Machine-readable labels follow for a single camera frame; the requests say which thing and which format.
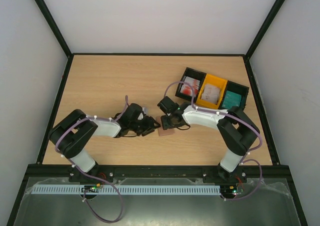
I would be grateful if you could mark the black bin with teal cards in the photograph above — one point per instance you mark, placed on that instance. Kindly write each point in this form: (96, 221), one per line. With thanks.
(235, 87)

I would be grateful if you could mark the teal card stack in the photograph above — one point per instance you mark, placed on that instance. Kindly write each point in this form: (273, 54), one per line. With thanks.
(233, 99)

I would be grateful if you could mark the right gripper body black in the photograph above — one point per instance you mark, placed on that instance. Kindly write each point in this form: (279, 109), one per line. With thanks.
(167, 122)

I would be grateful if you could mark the black bin with red cards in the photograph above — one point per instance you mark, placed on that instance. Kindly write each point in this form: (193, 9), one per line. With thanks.
(194, 74)

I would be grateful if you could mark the left controller board with leds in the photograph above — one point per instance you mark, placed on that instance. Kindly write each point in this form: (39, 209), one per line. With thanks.
(95, 188)

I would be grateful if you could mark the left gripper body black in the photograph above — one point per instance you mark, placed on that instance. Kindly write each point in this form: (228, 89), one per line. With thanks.
(140, 127)

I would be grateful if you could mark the red white card stack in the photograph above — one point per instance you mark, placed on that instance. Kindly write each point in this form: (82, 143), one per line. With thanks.
(191, 87)

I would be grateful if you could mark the brown leather card holder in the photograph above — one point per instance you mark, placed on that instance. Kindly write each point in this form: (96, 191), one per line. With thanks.
(161, 131)

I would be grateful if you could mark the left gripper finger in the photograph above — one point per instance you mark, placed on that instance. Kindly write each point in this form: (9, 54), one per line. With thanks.
(153, 124)
(147, 132)

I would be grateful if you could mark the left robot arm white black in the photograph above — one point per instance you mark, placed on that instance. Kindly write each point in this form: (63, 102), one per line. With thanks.
(71, 135)

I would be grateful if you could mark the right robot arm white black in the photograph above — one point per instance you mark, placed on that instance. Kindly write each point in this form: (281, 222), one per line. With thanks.
(236, 128)

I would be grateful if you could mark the light blue slotted cable duct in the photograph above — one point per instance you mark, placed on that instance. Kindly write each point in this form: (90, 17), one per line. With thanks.
(63, 189)

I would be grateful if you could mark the right controller board with leds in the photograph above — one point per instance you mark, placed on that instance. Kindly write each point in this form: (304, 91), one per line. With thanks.
(231, 191)

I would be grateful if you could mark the controller board with leds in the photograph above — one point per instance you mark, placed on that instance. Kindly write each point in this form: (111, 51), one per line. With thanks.
(95, 188)
(231, 191)

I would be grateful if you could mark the white pink card stack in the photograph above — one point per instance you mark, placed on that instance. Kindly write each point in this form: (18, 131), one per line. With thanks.
(211, 93)

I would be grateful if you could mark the yellow plastic bin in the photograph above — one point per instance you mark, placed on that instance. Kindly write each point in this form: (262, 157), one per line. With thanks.
(214, 80)

